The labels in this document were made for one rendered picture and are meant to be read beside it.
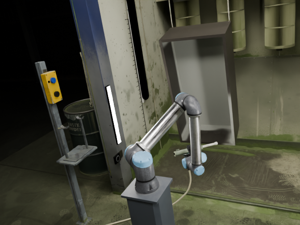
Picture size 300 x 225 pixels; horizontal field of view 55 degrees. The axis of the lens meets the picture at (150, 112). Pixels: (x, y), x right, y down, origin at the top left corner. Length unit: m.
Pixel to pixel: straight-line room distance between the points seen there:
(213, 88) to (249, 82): 0.98
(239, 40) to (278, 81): 0.74
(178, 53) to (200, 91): 0.50
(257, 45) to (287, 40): 0.54
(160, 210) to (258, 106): 2.24
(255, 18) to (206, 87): 1.31
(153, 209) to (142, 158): 0.38
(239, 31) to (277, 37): 0.44
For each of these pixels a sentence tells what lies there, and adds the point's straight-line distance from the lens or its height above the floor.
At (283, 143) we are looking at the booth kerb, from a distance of 3.91.
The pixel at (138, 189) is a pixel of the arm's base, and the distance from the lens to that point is 2.24.
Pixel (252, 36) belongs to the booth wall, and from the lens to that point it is 4.14.
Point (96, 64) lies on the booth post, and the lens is 2.81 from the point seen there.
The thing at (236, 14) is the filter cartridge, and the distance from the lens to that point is 3.78.
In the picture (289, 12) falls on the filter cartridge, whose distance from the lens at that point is 3.72.
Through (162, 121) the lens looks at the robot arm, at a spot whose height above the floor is 1.06.
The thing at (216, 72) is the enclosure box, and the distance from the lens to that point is 3.11.
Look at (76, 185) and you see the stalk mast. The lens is 2.95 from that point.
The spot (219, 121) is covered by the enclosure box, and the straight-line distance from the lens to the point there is 3.43.
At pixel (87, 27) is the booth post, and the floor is 1.84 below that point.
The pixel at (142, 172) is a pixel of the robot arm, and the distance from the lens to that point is 2.15.
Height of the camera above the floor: 1.93
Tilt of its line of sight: 20 degrees down
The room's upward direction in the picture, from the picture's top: 9 degrees counter-clockwise
